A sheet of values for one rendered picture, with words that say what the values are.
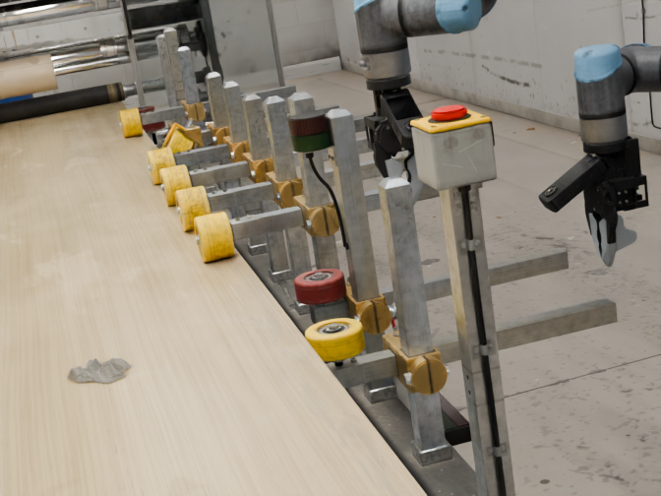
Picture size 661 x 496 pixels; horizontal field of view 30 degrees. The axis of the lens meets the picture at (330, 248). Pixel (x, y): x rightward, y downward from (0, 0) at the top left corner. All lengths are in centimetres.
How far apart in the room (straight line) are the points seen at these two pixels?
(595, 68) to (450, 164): 71
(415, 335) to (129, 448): 44
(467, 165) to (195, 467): 44
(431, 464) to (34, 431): 55
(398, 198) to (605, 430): 190
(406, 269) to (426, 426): 23
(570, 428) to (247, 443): 212
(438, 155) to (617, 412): 226
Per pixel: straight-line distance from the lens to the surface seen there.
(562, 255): 205
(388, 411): 192
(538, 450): 334
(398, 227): 162
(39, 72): 434
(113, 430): 151
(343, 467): 130
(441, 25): 187
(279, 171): 234
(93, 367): 171
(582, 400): 361
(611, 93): 201
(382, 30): 190
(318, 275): 193
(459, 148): 133
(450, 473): 171
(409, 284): 165
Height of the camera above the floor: 147
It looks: 16 degrees down
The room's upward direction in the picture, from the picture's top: 9 degrees counter-clockwise
